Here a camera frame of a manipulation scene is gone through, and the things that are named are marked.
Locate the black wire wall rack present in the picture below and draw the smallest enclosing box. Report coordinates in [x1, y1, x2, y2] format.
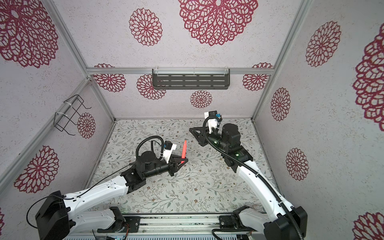
[53, 94, 91, 136]

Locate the dark grey wall shelf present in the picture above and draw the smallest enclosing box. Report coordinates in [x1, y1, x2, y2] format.
[152, 69, 231, 90]

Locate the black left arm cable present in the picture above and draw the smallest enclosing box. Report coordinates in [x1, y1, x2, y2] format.
[26, 135, 165, 230]

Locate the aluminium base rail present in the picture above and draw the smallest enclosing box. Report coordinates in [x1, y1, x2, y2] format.
[66, 213, 231, 240]

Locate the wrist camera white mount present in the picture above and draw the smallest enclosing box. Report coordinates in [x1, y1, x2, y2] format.
[163, 141, 177, 164]
[204, 111, 222, 134]

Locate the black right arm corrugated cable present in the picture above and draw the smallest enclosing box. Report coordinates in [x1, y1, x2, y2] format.
[202, 115, 304, 240]

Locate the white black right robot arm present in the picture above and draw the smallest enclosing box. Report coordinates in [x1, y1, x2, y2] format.
[190, 124, 308, 240]

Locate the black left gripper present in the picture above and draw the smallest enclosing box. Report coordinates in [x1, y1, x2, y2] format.
[144, 155, 189, 180]

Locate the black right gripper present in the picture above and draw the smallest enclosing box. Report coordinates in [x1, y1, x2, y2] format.
[191, 127, 231, 156]

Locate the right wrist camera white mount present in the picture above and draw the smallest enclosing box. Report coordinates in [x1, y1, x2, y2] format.
[204, 111, 222, 134]

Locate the pink highlighter pen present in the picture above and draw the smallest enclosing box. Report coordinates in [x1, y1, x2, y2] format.
[181, 140, 187, 164]

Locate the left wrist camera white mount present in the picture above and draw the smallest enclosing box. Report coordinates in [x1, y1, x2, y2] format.
[163, 141, 177, 164]

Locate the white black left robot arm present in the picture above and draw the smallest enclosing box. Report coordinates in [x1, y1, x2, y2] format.
[35, 151, 188, 240]

